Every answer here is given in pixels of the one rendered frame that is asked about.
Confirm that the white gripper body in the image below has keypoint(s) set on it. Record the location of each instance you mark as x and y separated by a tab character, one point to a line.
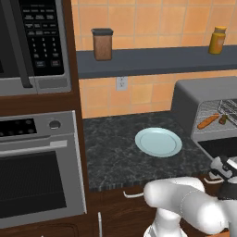
222	163

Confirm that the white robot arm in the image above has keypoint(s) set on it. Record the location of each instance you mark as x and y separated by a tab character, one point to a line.
182	202

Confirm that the toaster oven door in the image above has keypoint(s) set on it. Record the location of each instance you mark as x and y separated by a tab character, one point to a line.
220	146

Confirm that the brown kebab skewer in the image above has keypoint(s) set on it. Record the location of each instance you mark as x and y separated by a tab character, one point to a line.
223	119

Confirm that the orange baguette bread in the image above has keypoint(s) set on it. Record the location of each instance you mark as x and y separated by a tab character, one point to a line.
208	121

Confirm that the grey toaster oven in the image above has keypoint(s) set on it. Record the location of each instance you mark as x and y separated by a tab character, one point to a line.
191	95

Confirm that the brown wooden cupboard door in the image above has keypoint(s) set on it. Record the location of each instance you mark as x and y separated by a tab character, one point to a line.
123	223

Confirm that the silver oven door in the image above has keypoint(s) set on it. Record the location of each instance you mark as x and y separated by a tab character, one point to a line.
72	185

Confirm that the silver built-in oven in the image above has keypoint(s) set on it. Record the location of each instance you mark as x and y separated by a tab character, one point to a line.
64	123

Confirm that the round silver oven knob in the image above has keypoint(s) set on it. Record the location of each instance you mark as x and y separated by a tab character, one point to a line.
54	124

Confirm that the silver microwave oven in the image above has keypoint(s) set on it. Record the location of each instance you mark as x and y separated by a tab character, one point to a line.
49	83

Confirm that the pale blue plate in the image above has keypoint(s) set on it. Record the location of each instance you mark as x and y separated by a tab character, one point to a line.
158	142

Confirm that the brown wooden drawer front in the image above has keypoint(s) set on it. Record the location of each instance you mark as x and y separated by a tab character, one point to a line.
111	197

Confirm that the yellow bottle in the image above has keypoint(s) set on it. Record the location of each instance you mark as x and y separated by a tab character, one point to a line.
217	41

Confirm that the brown wooden tall cabinet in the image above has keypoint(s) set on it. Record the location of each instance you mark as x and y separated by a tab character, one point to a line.
69	103

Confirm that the brown jar with dark lid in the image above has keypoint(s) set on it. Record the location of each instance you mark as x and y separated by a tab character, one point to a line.
102	46

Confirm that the dark grey wall shelf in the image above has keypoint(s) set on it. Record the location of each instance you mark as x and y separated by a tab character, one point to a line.
148	63

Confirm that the white wall outlet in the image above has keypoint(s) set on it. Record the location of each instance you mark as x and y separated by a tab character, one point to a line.
121	83

